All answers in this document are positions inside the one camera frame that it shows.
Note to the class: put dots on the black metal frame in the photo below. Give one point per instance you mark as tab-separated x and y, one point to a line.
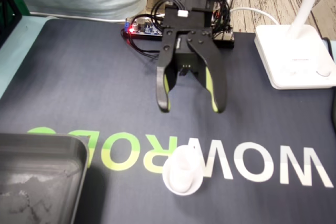
13	16

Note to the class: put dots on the green plastic object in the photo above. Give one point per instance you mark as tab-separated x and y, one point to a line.
22	6

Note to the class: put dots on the grey metal tray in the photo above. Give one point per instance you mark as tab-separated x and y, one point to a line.
39	176

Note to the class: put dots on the controller board with green terminal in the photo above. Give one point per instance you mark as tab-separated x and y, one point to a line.
224	31

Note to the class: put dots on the white desk lamp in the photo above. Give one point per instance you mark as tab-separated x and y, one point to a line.
288	58

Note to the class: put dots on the wide white plastic cup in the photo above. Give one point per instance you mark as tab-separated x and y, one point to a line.
166	179

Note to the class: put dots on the dark grey WOWROBO mat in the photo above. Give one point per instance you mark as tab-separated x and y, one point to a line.
78	90

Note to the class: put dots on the blue power converter board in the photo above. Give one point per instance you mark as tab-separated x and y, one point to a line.
147	28

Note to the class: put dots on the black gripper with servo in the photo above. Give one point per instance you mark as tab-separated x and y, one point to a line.
187	61

